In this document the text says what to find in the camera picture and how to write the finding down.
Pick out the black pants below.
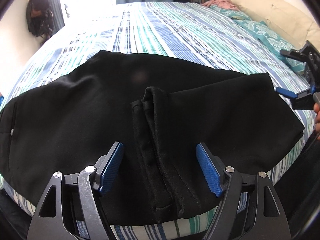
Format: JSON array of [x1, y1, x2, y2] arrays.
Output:
[[1, 51, 304, 225]]

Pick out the right hand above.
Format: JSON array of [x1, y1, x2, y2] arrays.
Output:
[[313, 103, 320, 133]]

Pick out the cream padded headboard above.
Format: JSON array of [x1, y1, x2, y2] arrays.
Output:
[[231, 0, 320, 49]]

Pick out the teal patterned pillow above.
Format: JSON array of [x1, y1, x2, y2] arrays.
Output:
[[235, 19, 307, 74]]

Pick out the pink cloth on bed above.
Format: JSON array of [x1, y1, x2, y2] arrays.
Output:
[[201, 0, 240, 11]]

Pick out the dark clothes hanging on wall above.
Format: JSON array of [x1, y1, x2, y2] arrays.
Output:
[[26, 0, 54, 40]]

